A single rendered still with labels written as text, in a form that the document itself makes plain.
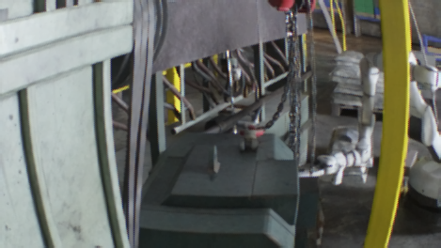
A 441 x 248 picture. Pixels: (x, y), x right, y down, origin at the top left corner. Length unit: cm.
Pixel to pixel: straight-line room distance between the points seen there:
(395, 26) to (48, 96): 102
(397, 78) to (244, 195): 59
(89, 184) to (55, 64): 23
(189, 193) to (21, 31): 73
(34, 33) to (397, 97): 108
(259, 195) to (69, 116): 58
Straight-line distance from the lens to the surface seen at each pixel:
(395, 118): 140
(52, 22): 61
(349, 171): 349
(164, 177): 135
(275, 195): 113
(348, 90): 525
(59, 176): 69
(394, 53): 136
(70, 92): 69
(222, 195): 114
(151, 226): 107
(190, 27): 197
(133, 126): 83
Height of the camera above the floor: 133
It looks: 16 degrees down
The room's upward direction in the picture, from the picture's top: 2 degrees counter-clockwise
